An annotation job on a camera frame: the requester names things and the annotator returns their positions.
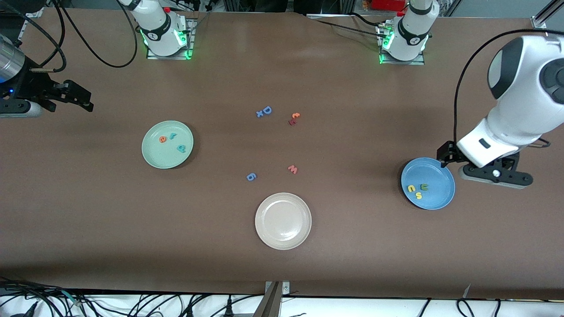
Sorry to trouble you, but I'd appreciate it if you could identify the blue plate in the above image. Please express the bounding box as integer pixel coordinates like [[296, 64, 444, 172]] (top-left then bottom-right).
[[401, 157, 456, 210]]

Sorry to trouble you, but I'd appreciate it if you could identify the green plate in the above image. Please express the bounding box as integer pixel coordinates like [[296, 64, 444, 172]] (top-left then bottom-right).
[[141, 120, 194, 170]]

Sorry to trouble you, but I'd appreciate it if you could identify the brown table mat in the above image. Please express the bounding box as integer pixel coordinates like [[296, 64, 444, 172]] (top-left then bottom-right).
[[0, 7, 564, 301]]

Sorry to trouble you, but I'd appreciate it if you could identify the red box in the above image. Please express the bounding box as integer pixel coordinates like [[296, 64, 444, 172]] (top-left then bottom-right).
[[371, 0, 407, 11]]

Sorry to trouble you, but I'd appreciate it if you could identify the beige plate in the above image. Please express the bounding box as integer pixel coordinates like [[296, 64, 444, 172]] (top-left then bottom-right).
[[255, 192, 312, 251]]

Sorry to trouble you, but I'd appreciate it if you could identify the grey aluminium beam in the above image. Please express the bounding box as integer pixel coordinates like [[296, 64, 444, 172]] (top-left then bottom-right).
[[253, 282, 282, 317]]

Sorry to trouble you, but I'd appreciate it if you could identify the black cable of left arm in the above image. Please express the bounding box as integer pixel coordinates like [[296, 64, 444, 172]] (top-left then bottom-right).
[[453, 29, 549, 144]]

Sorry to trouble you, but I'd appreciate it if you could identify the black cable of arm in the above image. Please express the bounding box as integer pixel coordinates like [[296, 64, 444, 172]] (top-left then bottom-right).
[[453, 29, 549, 144], [0, 0, 138, 73]]

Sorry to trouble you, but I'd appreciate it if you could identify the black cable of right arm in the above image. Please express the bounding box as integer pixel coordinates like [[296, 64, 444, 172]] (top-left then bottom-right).
[[0, 0, 138, 73]]

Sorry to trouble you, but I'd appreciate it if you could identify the aluminium frame rail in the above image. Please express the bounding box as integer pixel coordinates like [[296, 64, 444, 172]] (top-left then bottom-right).
[[13, 5, 45, 47]]

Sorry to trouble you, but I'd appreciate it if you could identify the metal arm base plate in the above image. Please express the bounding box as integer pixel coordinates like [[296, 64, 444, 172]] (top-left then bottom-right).
[[146, 18, 195, 60], [378, 22, 426, 66]]

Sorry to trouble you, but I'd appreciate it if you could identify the aluminium frame profile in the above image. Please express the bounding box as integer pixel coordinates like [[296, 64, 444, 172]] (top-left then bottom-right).
[[531, 0, 557, 30]]

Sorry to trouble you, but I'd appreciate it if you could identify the black cable lying on mat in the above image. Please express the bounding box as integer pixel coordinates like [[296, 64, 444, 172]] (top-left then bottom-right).
[[308, 12, 388, 40]]

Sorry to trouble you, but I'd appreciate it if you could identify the black cable tangle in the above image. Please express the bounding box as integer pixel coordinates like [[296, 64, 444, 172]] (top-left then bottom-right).
[[0, 276, 95, 317]]

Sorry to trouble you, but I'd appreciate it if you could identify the small metal bracket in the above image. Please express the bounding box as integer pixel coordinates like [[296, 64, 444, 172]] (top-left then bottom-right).
[[264, 281, 290, 295]]

